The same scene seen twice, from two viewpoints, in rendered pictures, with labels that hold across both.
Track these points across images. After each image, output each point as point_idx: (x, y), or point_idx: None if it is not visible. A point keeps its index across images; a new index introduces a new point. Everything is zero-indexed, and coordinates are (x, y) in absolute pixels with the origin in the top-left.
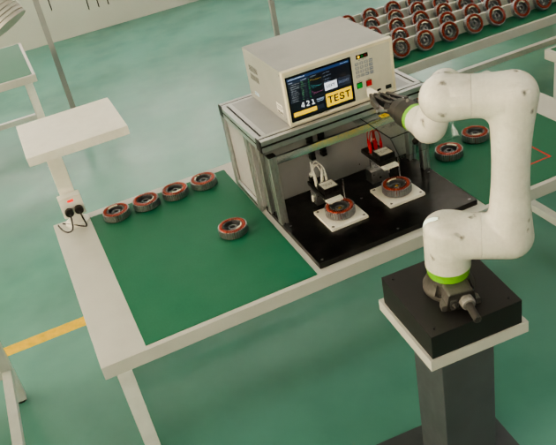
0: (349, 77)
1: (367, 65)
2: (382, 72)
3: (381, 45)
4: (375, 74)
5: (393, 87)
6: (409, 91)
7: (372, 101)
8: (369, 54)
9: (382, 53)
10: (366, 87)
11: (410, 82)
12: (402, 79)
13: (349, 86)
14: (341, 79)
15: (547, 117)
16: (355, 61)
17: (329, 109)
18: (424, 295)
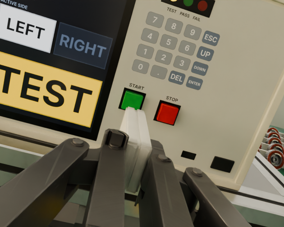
0: (109, 49)
1: (190, 52)
2: (226, 111)
3: (275, 14)
4: (201, 101)
5: (233, 177)
6: (276, 219)
7: (24, 171)
8: (217, 15)
9: (262, 45)
10: (152, 124)
11: None
12: (265, 173)
13: (92, 81)
14: (73, 36)
15: None
16: (155, 4)
17: None
18: None
